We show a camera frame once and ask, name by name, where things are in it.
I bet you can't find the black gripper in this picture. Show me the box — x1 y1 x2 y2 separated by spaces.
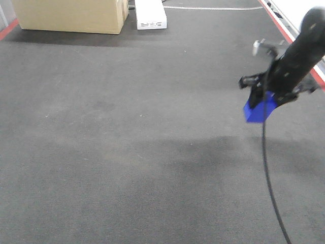
239 57 319 109

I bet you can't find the blue plastic block part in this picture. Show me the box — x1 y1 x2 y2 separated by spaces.
243 91 277 123

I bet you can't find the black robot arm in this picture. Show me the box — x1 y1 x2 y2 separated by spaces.
239 7 324 109

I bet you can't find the white long carton box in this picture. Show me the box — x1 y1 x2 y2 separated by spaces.
135 0 167 30

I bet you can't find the large cardboard box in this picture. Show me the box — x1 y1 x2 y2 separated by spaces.
12 0 128 34

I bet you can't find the black hanging cable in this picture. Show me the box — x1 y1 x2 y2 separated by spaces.
261 73 293 244

